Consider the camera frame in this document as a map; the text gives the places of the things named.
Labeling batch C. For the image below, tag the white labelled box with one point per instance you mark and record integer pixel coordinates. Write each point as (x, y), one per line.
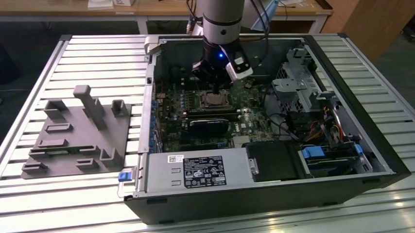
(124, 2)

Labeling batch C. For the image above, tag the green motherboard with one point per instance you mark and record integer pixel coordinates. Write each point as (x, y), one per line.
(252, 121)

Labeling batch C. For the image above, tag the black graphics card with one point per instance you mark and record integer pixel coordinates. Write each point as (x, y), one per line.
(207, 126)

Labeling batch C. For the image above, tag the blue disk carrier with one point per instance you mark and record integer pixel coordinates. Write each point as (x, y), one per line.
(312, 151)

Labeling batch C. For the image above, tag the blue case latch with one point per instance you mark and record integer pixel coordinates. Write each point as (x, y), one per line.
(126, 176)

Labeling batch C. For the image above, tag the grey power supply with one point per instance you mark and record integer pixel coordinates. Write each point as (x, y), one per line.
(162, 174)

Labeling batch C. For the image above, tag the black plastic shroud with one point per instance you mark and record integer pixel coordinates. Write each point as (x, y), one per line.
(275, 160)

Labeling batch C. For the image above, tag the brown wooden cabinet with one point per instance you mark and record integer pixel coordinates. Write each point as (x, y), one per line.
(372, 24)

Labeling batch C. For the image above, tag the silver heat sink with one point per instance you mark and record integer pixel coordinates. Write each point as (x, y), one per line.
(242, 140)

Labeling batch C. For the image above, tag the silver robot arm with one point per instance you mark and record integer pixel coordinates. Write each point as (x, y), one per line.
(220, 21)

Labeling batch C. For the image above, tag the grey metal bracket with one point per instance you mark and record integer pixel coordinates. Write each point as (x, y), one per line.
(287, 94)

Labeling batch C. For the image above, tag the silver CPU plate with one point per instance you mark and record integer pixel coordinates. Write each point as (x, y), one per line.
(215, 99)

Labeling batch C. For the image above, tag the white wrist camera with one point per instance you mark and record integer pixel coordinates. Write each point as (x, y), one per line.
(242, 71)

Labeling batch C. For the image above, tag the white paper box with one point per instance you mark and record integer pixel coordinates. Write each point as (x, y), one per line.
(100, 4)

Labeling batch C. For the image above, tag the pale blue teach pendant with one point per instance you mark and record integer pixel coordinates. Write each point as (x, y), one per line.
(264, 17)

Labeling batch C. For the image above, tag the CPU socket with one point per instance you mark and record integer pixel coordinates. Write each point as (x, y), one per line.
(203, 106)

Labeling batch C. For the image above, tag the green RAM stick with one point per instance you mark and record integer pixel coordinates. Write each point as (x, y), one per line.
(73, 150)

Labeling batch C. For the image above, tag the wooden desk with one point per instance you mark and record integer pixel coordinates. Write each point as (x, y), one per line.
(155, 9)

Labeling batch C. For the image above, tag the grey parts rack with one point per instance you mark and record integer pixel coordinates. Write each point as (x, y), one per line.
(75, 136)

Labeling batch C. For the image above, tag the black PC case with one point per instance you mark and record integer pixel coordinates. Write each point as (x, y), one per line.
(227, 206)

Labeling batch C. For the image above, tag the perforated metal drive cage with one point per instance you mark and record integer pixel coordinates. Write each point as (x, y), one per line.
(292, 70)

